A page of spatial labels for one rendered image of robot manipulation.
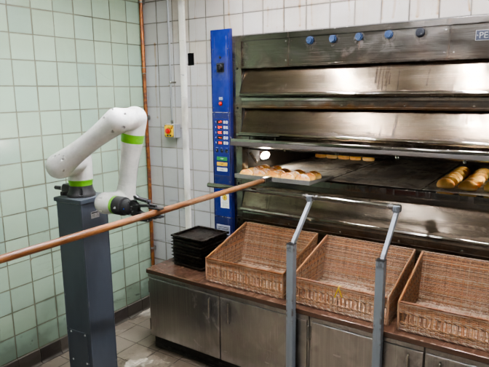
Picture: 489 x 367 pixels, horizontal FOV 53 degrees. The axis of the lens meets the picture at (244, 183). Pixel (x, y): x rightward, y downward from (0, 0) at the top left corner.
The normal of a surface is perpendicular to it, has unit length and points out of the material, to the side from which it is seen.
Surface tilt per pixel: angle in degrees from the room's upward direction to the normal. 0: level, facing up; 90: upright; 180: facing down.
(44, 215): 90
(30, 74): 90
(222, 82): 90
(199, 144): 90
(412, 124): 70
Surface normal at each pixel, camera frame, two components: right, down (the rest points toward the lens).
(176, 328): -0.55, 0.16
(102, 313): 0.87, 0.08
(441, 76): -0.54, -0.19
